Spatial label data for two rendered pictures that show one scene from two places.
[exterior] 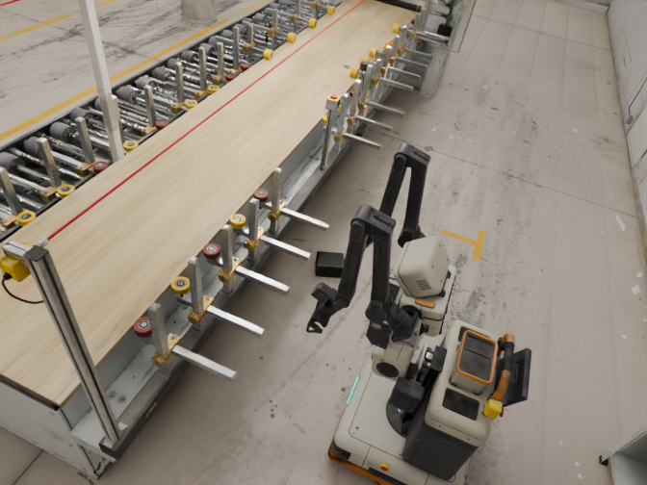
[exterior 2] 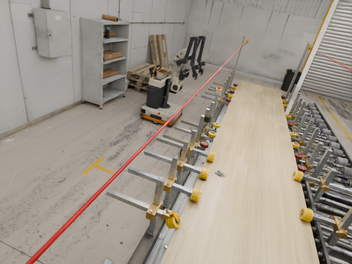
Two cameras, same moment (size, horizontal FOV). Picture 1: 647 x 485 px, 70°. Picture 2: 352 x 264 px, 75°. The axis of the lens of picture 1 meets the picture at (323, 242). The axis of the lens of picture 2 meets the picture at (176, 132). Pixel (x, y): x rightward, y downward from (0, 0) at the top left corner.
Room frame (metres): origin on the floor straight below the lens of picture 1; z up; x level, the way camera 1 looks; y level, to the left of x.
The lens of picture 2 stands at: (5.33, -0.36, 1.98)
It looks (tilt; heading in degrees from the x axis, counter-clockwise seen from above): 28 degrees down; 179
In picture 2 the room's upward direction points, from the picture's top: 11 degrees clockwise
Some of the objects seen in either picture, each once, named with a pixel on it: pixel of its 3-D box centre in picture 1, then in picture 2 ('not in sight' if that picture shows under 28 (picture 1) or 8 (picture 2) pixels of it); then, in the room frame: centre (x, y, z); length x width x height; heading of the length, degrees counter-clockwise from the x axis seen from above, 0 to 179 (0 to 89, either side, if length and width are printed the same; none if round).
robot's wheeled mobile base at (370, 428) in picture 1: (406, 423); (162, 111); (1.21, -0.62, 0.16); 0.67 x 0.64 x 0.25; 74
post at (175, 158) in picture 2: (391, 63); (170, 184); (4.12, -0.31, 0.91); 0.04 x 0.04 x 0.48; 74
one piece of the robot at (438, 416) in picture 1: (448, 392); (161, 89); (1.19, -0.71, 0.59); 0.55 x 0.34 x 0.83; 164
